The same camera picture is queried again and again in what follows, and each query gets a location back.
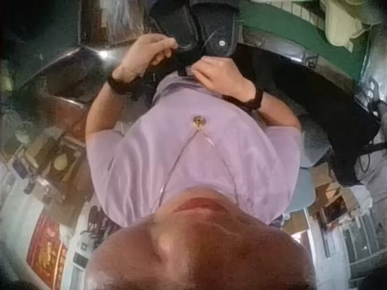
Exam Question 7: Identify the green table mat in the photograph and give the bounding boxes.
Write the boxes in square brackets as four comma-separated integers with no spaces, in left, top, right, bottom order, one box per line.
[238,0,373,80]

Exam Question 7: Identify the red printed poster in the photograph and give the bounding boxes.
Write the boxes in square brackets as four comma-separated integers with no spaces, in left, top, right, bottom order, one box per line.
[25,211,71,282]

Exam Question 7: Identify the wooden box with clutter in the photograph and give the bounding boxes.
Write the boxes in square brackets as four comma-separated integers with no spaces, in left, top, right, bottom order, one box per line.
[22,126,92,190]

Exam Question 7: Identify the brown cardboard box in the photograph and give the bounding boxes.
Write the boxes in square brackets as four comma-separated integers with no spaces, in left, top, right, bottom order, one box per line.
[311,167,355,226]

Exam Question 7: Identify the blue chair seat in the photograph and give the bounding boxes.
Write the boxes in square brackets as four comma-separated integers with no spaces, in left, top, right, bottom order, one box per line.
[285,169,316,219]

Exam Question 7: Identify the person's left hand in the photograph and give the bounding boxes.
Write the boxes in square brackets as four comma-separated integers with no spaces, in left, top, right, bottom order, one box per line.
[111,33,180,85]

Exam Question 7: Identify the black wrist band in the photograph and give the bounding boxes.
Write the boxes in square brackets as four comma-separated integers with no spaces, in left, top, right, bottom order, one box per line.
[106,71,143,96]
[221,86,264,110]

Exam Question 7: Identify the cream cloth heap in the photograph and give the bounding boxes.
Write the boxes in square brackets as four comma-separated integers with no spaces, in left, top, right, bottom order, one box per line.
[319,0,387,53]

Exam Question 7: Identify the person's right hand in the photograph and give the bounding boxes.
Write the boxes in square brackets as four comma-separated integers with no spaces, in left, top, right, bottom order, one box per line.
[191,56,257,101]

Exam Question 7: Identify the dark denim garment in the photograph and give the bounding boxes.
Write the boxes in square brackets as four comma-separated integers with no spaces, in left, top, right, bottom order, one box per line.
[149,0,242,77]

